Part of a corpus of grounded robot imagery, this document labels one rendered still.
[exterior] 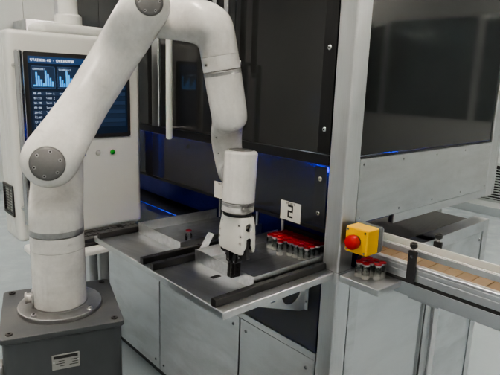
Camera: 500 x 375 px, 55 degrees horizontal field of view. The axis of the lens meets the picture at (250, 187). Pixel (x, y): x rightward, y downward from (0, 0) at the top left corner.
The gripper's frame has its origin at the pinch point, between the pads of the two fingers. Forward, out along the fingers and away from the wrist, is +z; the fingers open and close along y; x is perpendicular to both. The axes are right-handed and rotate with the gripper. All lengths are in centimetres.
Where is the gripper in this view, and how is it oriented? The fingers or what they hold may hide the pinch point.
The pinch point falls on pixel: (234, 268)
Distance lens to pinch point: 129.3
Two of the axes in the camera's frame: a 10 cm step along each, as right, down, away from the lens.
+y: -6.6, -2.0, 7.3
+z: -0.7, 9.8, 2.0
